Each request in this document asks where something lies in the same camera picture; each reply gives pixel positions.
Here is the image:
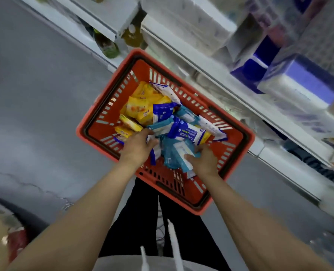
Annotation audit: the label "person's left hand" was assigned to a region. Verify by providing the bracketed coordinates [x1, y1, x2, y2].
[119, 128, 159, 169]

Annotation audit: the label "person's right hand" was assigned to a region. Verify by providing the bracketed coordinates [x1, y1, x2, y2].
[183, 143, 220, 178]

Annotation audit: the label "pile of wipe packets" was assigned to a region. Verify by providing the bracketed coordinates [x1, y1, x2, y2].
[115, 81, 228, 178]

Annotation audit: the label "red plastic shopping basket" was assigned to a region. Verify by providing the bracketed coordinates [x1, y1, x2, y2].
[76, 48, 255, 215]

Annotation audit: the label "person's right forearm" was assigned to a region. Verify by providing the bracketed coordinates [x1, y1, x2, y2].
[205, 172, 334, 271]

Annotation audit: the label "person's left forearm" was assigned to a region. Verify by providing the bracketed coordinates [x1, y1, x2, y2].
[8, 163, 136, 271]

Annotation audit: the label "black trousers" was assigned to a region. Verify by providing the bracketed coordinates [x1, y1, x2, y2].
[98, 177, 232, 271]

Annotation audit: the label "dark printed pack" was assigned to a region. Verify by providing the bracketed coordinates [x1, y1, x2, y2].
[285, 138, 334, 189]

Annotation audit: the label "white shirt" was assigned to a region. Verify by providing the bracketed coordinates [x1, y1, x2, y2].
[93, 255, 220, 271]

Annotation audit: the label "row of yellow oil bottles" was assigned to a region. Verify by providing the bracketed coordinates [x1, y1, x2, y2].
[121, 24, 146, 49]

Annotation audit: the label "purple and white tissue pack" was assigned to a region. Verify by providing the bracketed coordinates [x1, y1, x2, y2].
[256, 55, 334, 112]

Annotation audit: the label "large white paper roll pack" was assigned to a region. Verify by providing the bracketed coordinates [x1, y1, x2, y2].
[141, 0, 238, 55]

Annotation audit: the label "heap of assorted goods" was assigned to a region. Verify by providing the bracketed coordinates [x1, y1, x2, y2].
[8, 227, 29, 263]

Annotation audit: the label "pink tissue pack blue label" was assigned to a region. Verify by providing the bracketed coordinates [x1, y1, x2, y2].
[244, 0, 300, 48]

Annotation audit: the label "white purple dotted tissue pack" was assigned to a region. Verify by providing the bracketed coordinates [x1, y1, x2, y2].
[271, 0, 334, 82]

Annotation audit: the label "white drawstring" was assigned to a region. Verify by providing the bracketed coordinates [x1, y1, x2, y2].
[140, 246, 150, 271]
[167, 219, 184, 271]

